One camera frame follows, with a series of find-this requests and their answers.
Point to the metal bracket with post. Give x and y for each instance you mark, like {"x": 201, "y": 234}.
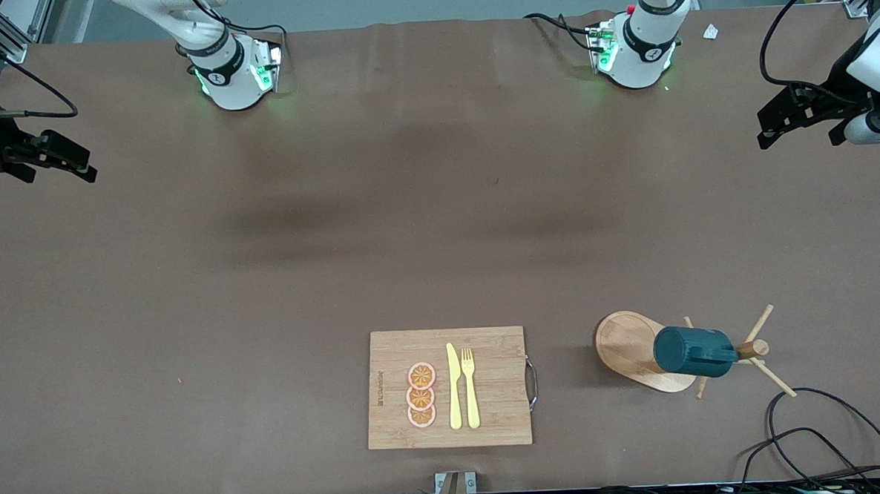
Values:
{"x": 454, "y": 491}

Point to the orange slice toy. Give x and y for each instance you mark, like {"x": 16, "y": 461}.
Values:
{"x": 421, "y": 375}
{"x": 420, "y": 398}
{"x": 421, "y": 417}

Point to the yellow plastic knife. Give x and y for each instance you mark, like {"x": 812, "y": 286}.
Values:
{"x": 455, "y": 395}

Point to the white paper scrap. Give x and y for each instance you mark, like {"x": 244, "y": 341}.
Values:
{"x": 710, "y": 32}

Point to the bamboo cutting board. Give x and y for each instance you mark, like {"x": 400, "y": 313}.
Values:
{"x": 498, "y": 378}

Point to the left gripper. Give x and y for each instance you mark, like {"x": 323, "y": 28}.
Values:
{"x": 839, "y": 85}

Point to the yellow plastic fork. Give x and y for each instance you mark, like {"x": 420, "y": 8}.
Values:
{"x": 472, "y": 401}

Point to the dark teal cup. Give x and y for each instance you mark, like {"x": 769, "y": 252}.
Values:
{"x": 686, "y": 351}

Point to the brown table cover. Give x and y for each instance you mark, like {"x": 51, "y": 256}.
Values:
{"x": 191, "y": 325}

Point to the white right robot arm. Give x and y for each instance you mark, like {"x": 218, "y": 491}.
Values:
{"x": 232, "y": 85}

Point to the wooden cup rack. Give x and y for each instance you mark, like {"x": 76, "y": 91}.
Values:
{"x": 626, "y": 343}

